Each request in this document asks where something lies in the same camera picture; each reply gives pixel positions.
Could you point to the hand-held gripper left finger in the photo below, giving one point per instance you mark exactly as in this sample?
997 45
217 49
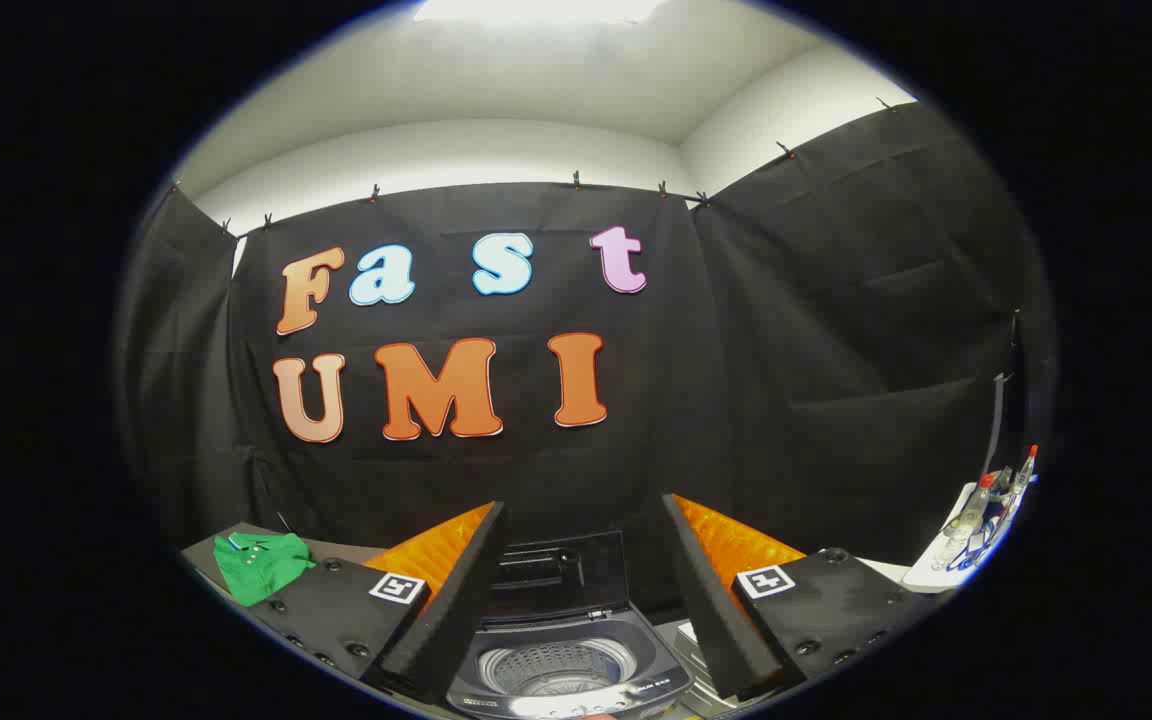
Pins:
446 610

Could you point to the black backdrop cloth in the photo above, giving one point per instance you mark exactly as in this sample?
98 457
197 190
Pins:
736 400

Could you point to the green polo shirt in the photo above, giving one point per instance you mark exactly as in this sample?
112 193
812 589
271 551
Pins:
261 570

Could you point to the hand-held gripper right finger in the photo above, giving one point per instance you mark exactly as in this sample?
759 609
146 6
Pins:
721 620

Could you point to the clear bottle with red cap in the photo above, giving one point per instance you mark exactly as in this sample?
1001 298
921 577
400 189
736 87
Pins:
1026 470
966 520

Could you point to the grey washing machine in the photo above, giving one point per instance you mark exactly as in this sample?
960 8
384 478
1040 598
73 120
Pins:
576 640

